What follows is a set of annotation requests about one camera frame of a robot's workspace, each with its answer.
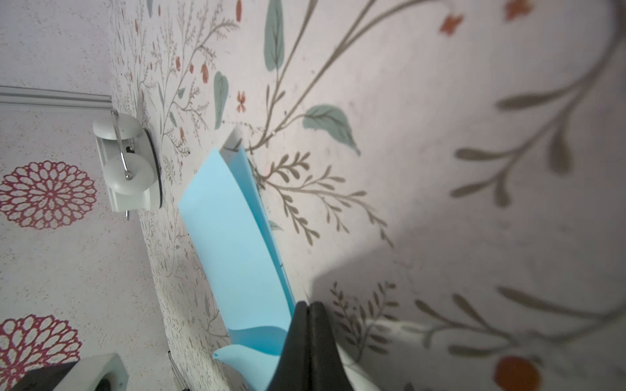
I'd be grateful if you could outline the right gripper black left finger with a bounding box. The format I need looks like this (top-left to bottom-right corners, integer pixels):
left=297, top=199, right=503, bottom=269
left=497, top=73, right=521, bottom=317
left=267, top=301, right=311, bottom=391

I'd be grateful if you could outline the light blue paper sheet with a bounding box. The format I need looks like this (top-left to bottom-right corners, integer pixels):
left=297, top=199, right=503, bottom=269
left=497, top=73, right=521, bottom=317
left=179, top=128, right=295, bottom=390

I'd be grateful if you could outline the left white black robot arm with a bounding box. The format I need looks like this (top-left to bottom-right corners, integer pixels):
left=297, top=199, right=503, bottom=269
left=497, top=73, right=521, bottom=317
left=10, top=354, right=129, bottom=391

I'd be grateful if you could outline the white alarm clock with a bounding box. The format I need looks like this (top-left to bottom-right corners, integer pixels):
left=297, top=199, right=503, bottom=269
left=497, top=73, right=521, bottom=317
left=92, top=109, right=162, bottom=216

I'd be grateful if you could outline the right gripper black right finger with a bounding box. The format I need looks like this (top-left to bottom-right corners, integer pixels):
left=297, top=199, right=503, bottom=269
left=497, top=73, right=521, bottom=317
left=308, top=301, right=353, bottom=391

